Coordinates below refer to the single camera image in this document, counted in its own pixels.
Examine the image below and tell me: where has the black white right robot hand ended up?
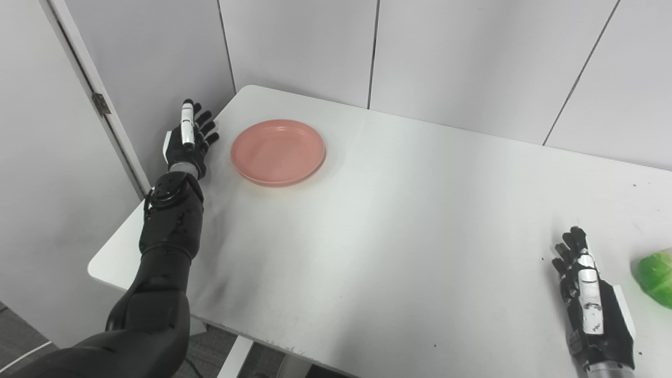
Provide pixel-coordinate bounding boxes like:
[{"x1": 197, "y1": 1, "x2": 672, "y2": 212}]
[{"x1": 551, "y1": 226, "x2": 637, "y2": 368}]

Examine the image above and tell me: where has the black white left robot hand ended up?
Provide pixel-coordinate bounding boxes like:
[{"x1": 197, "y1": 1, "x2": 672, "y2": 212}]
[{"x1": 163, "y1": 99, "x2": 220, "y2": 180}]

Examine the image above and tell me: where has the green white toy cabbage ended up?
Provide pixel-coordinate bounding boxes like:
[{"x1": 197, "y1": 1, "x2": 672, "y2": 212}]
[{"x1": 632, "y1": 251, "x2": 672, "y2": 309}]

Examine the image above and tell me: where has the pink plate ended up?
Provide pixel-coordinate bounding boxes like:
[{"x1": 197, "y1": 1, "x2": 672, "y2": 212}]
[{"x1": 230, "y1": 119, "x2": 327, "y2": 188}]

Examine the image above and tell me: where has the white table leg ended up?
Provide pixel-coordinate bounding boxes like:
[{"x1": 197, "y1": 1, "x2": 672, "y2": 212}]
[{"x1": 217, "y1": 335, "x2": 256, "y2": 378}]

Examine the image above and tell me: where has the white floor cable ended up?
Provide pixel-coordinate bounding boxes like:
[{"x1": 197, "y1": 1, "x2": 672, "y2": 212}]
[{"x1": 0, "y1": 341, "x2": 53, "y2": 371}]

